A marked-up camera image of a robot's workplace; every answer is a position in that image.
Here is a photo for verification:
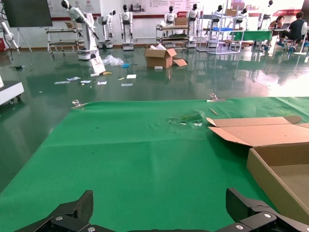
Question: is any cardboard box with round holes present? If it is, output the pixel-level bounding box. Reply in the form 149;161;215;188
206;115;309;224

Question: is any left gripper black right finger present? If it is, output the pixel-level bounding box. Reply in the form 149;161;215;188
214;188;309;232

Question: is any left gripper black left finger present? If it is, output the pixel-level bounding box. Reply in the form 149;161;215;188
14;190;109;232

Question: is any green table cloth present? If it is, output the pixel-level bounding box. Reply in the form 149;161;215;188
0;96;309;232

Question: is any green covered table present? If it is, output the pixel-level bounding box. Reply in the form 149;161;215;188
232;29;273;43

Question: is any metal rack trolley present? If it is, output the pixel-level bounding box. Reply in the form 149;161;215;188
45;26;85;54
155;24;191;49

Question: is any seated person black shirt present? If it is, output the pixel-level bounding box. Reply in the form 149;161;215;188
277;11;308;52

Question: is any white humanoid robot black head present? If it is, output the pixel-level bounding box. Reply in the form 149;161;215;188
211;4;225;27
119;4;135;51
257;0;274;31
98;9;117;49
164;5;178;26
236;7;250;31
186;3;200;48

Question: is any white machine base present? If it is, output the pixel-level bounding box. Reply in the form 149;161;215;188
0;75;25;106

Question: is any clear plastic bag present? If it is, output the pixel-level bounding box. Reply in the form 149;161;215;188
102;54;125;67

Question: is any large open cardboard box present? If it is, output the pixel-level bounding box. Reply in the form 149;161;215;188
144;44;177;69

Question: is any white flat carton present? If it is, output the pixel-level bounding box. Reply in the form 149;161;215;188
88;57;106;76

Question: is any white humanoid robot wheeled base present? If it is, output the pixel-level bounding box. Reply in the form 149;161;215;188
60;0;100;61

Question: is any seated person brown top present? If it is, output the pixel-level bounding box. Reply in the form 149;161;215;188
264;15;286;50

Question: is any metal binder clip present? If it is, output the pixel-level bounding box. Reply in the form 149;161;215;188
206;93;226;102
70;99;89;109

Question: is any white metal shelf frame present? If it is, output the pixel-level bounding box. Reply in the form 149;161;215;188
196;6;242;55

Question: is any flat cardboard piece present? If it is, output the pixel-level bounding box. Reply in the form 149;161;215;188
172;57;188;67

